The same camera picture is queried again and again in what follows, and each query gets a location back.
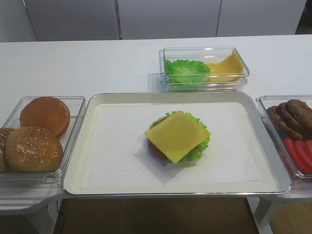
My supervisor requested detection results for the brown patty back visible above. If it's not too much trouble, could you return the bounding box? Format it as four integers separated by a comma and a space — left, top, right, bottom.
277, 99, 312, 140

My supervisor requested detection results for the white paper tray liner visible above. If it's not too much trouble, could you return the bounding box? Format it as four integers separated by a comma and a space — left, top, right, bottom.
81, 102, 262, 193

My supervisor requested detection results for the plain orange bun bottom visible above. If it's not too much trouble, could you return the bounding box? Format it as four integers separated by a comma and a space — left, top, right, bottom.
19, 97, 70, 137

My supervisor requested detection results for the sesame bun top left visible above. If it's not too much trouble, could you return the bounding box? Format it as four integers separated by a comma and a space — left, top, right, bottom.
0, 128, 16, 172

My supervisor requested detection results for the sesame bun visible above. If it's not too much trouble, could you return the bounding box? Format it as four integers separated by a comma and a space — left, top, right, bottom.
0, 128, 16, 172
4, 127, 63, 172

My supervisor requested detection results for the yellow cheese slice in container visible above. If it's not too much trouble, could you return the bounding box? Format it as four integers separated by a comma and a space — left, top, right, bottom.
206, 50, 244, 82

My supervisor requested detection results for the clear lettuce cheese container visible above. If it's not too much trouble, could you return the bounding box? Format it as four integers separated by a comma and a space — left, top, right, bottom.
159, 46, 250, 92

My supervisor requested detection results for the green lettuce leaf under patty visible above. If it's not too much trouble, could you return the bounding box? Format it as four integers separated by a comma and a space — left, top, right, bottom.
149, 111, 211, 162

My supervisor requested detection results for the red tomato slice front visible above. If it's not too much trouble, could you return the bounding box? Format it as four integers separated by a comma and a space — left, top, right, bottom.
301, 140, 312, 171

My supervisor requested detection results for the green lettuce leaf in container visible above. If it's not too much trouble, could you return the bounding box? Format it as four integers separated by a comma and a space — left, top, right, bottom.
165, 59, 211, 84

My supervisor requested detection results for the brown patty front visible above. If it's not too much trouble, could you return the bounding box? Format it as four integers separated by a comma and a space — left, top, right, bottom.
266, 106, 304, 140

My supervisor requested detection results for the red tomato slice middle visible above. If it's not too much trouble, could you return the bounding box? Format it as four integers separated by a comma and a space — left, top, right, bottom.
294, 140, 312, 174

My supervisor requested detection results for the brown burger patty on tray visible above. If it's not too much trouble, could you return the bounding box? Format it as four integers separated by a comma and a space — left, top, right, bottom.
147, 119, 193, 161

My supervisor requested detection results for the sesame bun top front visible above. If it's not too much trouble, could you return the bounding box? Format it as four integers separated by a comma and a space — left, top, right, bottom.
4, 127, 63, 172

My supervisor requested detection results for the white serving tray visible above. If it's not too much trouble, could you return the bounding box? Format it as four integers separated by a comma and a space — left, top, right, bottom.
63, 92, 292, 196

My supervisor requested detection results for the yellow cheese slice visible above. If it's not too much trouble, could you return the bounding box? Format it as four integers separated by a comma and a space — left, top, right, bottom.
206, 50, 244, 82
144, 110, 211, 164

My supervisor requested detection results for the red tomato slice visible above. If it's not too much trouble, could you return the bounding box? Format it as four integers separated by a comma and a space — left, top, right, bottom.
294, 140, 312, 174
301, 140, 312, 171
283, 138, 309, 173

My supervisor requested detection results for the clear patty tomato container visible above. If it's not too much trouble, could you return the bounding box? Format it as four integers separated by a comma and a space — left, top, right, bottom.
256, 95, 312, 190

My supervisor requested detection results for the clear bun container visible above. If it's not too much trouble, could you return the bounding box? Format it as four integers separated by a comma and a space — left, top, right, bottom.
0, 96, 86, 188

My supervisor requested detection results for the red tomato slice back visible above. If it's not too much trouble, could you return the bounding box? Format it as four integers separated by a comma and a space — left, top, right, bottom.
283, 138, 309, 173

